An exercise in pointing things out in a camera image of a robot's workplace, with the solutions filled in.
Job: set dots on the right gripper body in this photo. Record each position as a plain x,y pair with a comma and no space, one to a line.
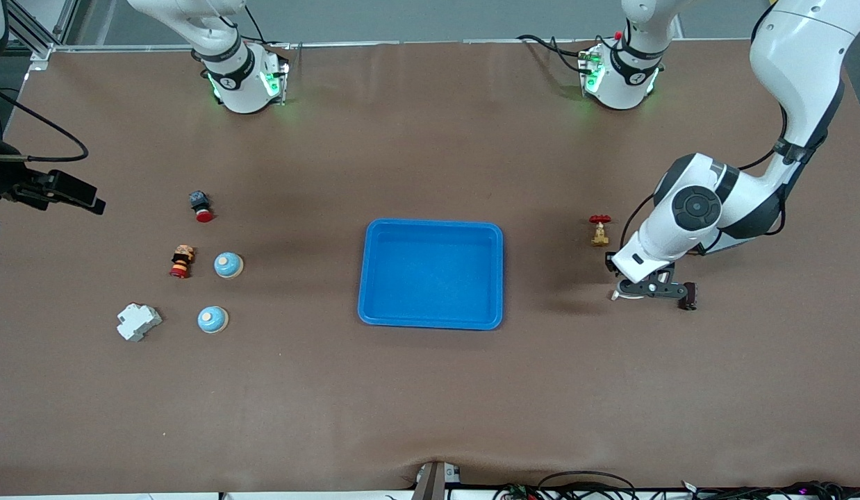
1,179

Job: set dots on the dark brown capacitor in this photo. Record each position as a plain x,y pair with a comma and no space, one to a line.
691,301

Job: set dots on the blue call bell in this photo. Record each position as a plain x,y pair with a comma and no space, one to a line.
212,319
228,265

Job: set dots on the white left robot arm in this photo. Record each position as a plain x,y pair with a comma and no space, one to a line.
798,55

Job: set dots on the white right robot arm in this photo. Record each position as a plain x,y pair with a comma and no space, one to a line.
239,83

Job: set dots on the white curved plastic clip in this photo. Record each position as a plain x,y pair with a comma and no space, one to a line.
621,296

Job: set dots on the black pushbutton with red cap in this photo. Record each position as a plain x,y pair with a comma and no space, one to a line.
199,203

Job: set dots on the striped red yellow pushbutton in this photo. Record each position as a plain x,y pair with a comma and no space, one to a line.
182,262

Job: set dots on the white circuit breaker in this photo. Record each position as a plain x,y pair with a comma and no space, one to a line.
138,323

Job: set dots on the blue plastic tray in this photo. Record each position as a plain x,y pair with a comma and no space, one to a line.
430,278

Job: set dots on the aluminium frame post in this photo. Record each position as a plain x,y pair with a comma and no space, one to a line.
34,38

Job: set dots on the metal table edge bracket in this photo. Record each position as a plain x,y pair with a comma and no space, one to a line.
433,482

